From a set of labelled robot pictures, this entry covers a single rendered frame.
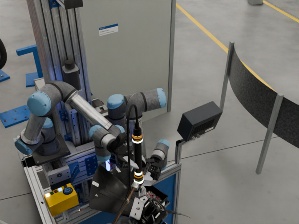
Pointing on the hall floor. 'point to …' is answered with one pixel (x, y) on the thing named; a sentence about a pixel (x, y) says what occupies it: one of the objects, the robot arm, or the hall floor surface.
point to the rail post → (175, 197)
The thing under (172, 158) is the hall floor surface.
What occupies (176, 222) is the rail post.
